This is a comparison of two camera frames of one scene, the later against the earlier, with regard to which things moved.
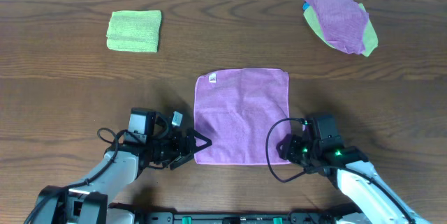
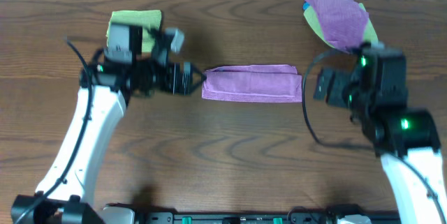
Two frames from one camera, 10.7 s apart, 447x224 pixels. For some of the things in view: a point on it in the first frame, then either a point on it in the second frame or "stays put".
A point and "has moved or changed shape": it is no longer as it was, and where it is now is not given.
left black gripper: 188,148 -> 181,89
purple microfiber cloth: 236,109 has moved or changed shape
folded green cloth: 136,31 stays put
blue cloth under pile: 305,5 stays put
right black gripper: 289,142 -> 337,81
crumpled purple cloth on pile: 343,21 stays put
